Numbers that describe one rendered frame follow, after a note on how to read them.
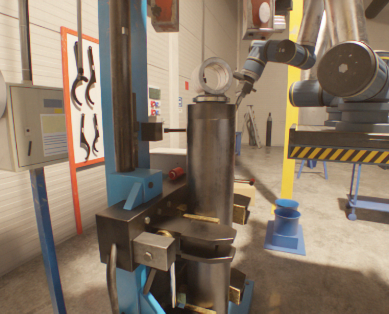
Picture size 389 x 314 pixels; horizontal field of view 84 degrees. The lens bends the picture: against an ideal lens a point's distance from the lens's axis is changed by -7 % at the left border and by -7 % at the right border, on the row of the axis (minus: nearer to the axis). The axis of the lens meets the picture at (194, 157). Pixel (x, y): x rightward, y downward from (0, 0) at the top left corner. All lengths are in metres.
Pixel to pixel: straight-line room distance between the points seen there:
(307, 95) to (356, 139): 0.79
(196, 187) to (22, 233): 2.14
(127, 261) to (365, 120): 1.14
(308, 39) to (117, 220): 1.22
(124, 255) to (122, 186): 0.28
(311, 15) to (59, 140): 1.44
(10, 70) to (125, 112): 1.78
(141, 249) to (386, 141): 1.04
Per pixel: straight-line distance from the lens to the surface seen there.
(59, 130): 1.38
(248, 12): 1.05
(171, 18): 1.04
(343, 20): 1.09
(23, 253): 2.88
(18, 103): 1.27
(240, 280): 1.44
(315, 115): 11.69
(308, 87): 1.86
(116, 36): 1.06
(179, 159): 1.41
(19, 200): 2.70
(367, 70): 0.96
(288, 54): 1.22
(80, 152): 3.03
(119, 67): 1.02
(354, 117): 1.25
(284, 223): 2.71
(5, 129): 1.28
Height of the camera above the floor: 1.42
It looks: 10 degrees down
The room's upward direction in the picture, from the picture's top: straight up
